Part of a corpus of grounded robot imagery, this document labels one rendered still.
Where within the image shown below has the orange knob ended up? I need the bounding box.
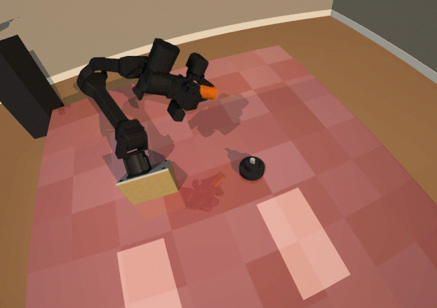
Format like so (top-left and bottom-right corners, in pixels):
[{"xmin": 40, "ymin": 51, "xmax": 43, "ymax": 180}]
[{"xmin": 197, "ymin": 83, "xmax": 218, "ymax": 100}]

